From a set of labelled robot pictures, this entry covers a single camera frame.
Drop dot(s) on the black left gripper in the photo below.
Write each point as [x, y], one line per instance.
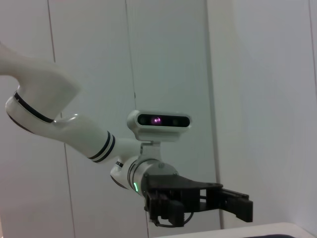
[173, 193]

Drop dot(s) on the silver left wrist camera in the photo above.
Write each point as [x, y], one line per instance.
[158, 121]

